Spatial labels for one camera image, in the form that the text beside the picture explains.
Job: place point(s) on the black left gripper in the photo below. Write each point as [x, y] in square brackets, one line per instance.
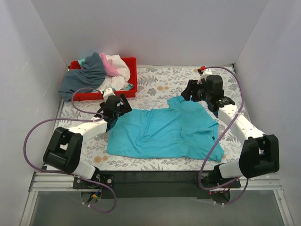
[122, 108]

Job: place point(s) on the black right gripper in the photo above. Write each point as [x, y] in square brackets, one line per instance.
[193, 89]

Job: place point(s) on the turquoise t shirt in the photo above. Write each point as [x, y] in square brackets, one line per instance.
[184, 129]

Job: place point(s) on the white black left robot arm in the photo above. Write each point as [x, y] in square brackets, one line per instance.
[64, 149]

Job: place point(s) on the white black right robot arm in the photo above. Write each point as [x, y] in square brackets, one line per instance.
[260, 152]

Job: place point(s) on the light teal garment in bin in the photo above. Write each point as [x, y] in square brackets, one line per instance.
[120, 82]

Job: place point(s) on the white t shirt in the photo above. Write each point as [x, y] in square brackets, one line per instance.
[99, 72]

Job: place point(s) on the floral patterned table mat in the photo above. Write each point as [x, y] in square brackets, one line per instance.
[155, 87]

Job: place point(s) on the pink t shirt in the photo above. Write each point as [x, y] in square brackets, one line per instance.
[110, 70]

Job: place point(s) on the dark grey t shirt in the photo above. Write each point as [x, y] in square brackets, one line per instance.
[91, 75]

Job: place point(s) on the red plastic bin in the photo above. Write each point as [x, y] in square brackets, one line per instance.
[93, 93]

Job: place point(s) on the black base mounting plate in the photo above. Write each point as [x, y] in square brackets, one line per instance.
[152, 184]

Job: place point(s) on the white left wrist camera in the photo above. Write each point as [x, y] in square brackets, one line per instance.
[106, 93]

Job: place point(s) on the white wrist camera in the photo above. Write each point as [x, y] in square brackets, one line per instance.
[203, 72]
[106, 93]

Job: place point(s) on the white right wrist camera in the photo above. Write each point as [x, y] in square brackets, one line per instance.
[203, 72]

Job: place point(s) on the aluminium frame rail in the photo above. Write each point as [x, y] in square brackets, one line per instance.
[56, 203]

